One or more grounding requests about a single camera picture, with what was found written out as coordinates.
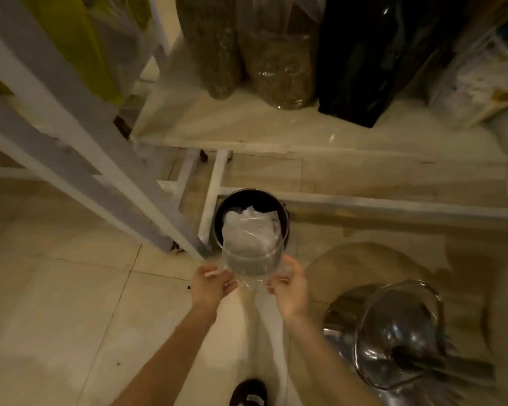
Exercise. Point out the person's right hand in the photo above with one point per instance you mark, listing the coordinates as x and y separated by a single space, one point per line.
294 291

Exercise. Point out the person's left hand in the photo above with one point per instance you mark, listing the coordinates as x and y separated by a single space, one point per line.
207 289

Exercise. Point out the person's right thumb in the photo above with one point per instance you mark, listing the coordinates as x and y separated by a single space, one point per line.
274 286

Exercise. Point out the person's left thumb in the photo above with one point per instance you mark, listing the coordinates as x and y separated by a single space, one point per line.
230 286

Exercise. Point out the clear plastic bag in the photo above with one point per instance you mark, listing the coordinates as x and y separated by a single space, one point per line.
252 245

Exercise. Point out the person's right forearm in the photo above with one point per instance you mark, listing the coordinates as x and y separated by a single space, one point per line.
326 363

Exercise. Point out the person's left forearm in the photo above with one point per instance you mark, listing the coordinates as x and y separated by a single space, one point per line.
169 359

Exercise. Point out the black round bin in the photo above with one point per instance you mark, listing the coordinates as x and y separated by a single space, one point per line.
241 200

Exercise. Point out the beige round sack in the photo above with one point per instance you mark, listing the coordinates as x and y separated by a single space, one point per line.
364 266

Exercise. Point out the person's black shoe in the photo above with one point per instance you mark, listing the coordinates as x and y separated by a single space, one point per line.
249 392

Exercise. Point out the white metal rack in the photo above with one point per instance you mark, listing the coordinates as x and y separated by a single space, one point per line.
80 135

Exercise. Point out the clear bag of brown herbs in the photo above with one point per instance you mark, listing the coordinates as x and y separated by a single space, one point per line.
211 46
279 59

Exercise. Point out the black plastic bag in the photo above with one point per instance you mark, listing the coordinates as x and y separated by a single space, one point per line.
376 54

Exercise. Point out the yellow-green bag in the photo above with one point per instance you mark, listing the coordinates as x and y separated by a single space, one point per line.
78 42

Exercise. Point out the white printed bag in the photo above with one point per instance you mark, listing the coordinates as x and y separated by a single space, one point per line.
478 76

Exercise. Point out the wooden shelf with white frame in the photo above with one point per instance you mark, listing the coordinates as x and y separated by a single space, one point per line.
321 135

